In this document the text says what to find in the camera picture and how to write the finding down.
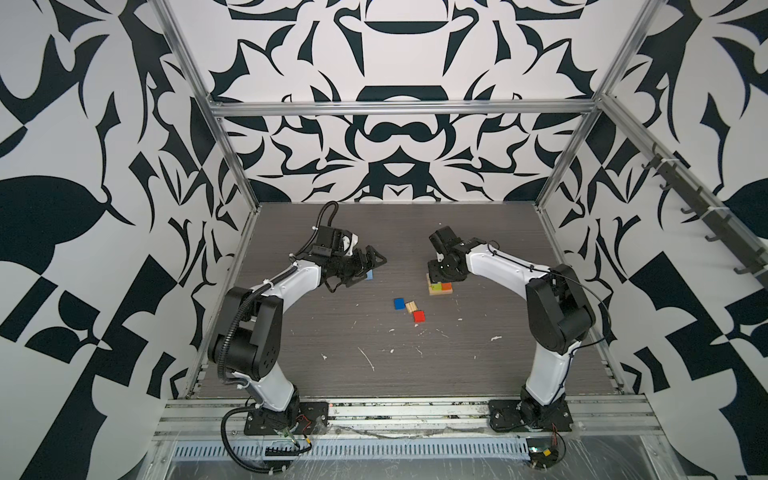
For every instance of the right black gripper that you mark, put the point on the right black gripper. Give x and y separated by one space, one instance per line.
434 276

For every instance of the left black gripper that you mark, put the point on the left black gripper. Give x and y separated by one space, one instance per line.
360 273

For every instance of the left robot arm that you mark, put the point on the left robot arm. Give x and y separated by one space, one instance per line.
246 340

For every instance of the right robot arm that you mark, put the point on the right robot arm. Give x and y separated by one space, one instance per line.
559 317

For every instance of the small natural wood cube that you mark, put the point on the small natural wood cube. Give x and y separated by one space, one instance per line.
411 306

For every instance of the right circuit board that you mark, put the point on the right circuit board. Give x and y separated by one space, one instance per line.
545 452

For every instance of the black hook rack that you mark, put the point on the black hook rack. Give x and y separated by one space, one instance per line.
701 204

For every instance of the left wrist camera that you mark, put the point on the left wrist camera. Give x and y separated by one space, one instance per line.
331 241

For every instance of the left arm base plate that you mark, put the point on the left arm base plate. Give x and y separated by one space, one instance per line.
299 418

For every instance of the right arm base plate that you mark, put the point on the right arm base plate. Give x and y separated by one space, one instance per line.
527 414

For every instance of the white slotted cable duct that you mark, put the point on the white slotted cable duct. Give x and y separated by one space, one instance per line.
361 449

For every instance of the aluminium frame crossbar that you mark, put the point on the aluminium frame crossbar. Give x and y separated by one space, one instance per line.
400 107

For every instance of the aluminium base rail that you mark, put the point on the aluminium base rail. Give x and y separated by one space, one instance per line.
199 419

